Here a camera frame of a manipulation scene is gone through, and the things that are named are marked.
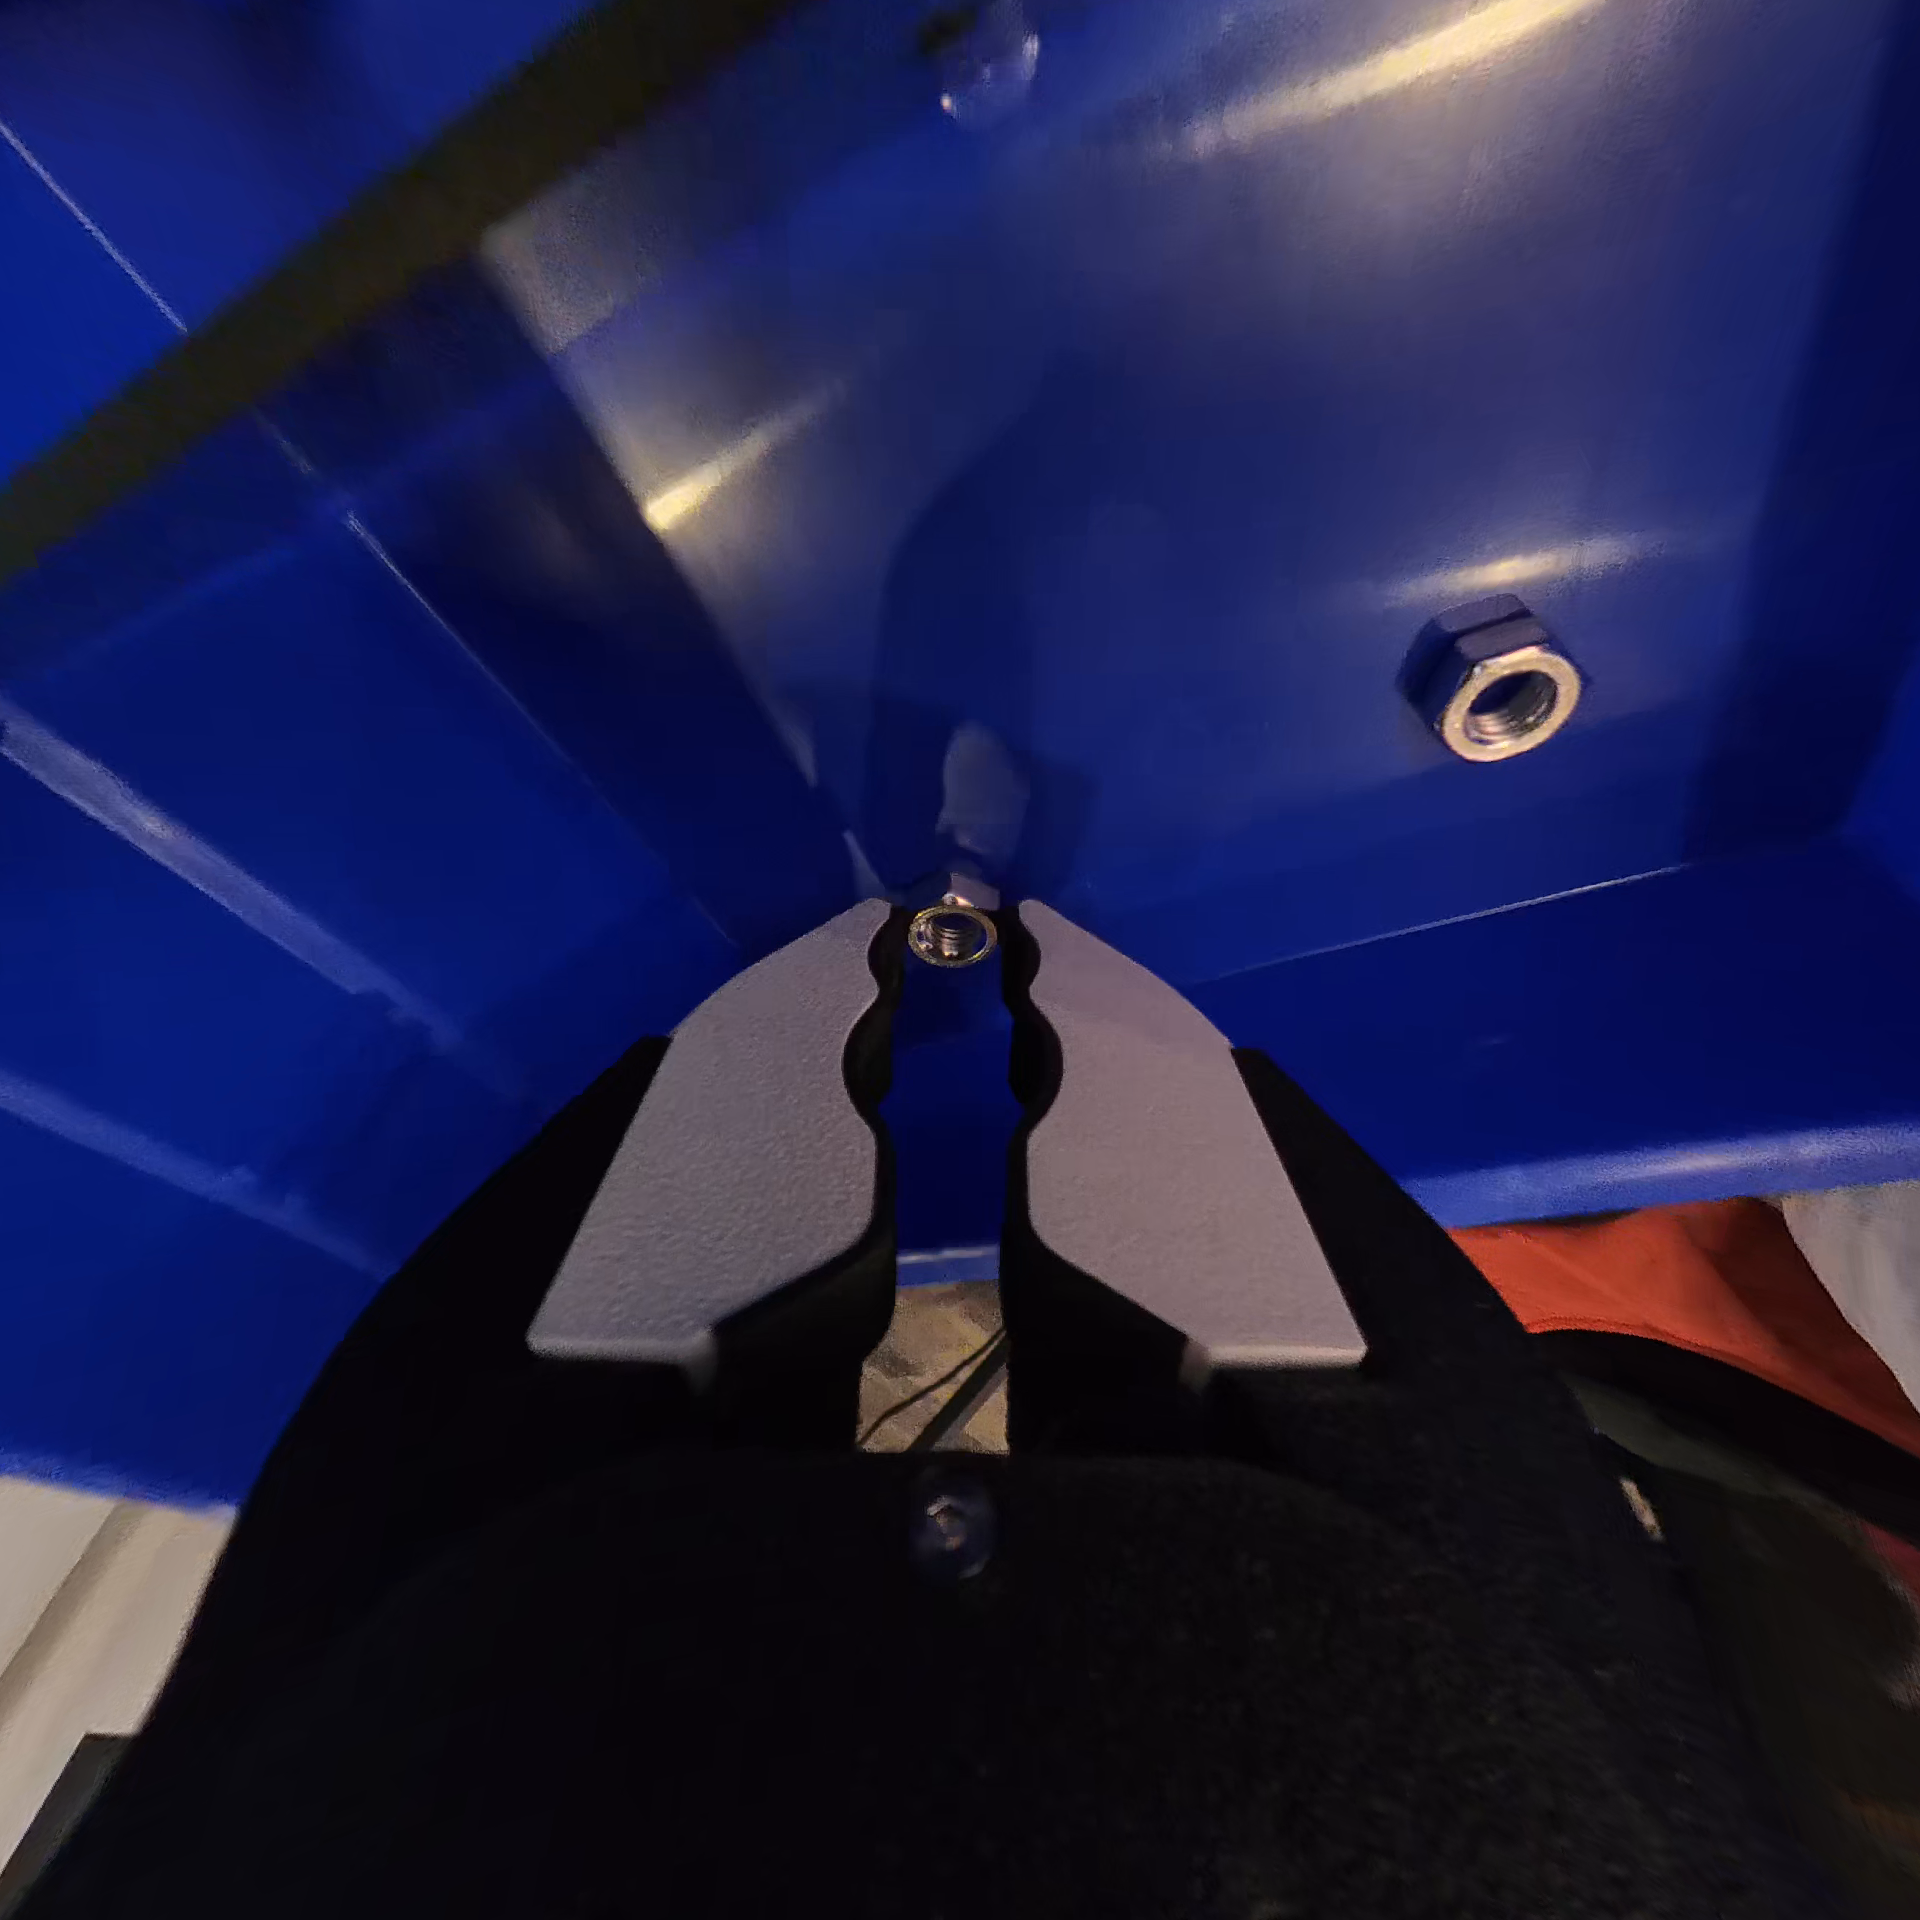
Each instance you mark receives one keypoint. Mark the orange cloth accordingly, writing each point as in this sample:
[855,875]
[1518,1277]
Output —
[1680,1292]

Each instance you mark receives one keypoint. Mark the silver hex nut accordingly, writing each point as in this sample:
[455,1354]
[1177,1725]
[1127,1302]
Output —
[1491,684]
[957,939]

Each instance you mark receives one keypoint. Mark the blue plastic bin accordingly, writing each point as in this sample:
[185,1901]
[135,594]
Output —
[1200,362]

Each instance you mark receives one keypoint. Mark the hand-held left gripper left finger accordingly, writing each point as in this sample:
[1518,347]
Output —
[707,1200]

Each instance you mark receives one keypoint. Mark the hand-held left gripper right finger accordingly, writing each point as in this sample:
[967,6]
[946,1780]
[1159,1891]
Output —
[1200,1200]

